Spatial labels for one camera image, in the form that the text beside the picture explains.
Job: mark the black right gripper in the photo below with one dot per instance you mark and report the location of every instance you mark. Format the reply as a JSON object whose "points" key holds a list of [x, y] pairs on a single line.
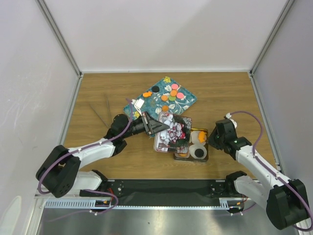
{"points": [[211, 141]]}

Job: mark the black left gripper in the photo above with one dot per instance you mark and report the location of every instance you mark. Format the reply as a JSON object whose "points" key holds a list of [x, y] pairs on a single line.
{"points": [[152, 126]]}

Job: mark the gold tin lid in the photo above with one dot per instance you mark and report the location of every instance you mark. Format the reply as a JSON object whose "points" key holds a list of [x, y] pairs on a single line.
{"points": [[175, 139]]}

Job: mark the black sandwich cookie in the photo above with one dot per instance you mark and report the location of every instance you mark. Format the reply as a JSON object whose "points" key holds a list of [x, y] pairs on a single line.
{"points": [[199, 153], [155, 89]]}

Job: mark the metal tongs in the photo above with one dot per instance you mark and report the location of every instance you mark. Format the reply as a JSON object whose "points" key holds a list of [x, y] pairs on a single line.
{"points": [[100, 105]]}

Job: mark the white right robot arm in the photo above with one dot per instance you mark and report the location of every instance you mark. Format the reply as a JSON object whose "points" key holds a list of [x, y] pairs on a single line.
{"points": [[284, 200]]}

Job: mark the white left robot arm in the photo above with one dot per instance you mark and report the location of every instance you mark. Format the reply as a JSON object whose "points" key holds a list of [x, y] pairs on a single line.
{"points": [[59, 174]]}

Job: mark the orange swirl cookie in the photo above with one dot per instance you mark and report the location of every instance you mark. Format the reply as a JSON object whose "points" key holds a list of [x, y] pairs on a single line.
{"points": [[165, 108]]}

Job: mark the white paper cup bottom-right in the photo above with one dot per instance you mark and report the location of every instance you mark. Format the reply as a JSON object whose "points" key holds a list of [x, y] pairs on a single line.
{"points": [[192, 149]]}

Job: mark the white paper cup top-right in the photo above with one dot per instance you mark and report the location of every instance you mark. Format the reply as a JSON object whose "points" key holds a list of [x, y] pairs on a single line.
{"points": [[194, 138]]}

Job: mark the gold cookie tin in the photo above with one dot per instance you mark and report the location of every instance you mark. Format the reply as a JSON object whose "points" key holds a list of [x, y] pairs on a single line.
{"points": [[189, 158]]}

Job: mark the orange flower cookie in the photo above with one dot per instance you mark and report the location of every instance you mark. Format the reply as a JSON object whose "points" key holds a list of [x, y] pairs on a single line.
{"points": [[164, 98]]}

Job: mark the small orange fish cookie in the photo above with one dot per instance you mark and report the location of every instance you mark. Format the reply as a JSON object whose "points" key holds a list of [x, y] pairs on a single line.
{"points": [[147, 94]]}

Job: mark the teal floral tray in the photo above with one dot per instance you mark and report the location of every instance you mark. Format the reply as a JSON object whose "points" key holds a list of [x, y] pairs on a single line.
{"points": [[153, 105]]}

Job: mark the orange oval cookie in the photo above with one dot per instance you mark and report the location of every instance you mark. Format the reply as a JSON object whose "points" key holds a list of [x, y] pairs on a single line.
{"points": [[173, 93]]}

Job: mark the pink cookie right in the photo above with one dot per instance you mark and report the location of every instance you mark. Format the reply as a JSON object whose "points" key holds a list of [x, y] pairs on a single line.
{"points": [[180, 95]]}

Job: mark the pink cookie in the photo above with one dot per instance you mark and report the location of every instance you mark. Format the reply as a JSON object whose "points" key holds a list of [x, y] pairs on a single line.
{"points": [[174, 86], [180, 95]]}

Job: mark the pink cookie upper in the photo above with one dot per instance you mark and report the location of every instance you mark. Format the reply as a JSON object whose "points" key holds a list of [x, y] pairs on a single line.
{"points": [[174, 86]]}

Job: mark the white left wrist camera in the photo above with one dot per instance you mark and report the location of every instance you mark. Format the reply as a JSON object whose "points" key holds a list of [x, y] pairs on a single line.
{"points": [[137, 103]]}

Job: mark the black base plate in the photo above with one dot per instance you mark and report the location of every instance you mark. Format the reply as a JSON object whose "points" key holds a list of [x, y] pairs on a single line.
{"points": [[170, 193]]}

